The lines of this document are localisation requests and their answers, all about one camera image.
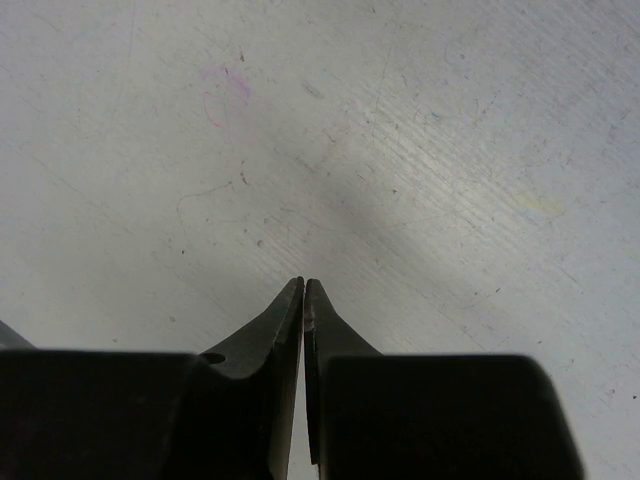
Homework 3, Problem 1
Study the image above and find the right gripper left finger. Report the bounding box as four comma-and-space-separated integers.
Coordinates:
200, 277, 304, 479

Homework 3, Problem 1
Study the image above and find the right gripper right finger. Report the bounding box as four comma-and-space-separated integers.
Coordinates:
302, 279, 381, 465

